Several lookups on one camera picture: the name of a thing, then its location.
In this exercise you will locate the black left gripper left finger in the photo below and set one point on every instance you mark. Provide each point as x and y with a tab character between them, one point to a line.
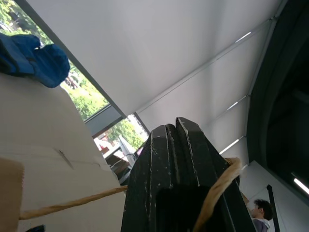
141	183

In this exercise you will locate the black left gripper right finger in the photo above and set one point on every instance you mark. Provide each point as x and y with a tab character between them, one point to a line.
193	154

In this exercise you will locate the dark-haired person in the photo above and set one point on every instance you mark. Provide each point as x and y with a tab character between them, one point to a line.
262	210

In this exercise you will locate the black stand pole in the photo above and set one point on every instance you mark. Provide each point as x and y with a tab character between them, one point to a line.
273	207

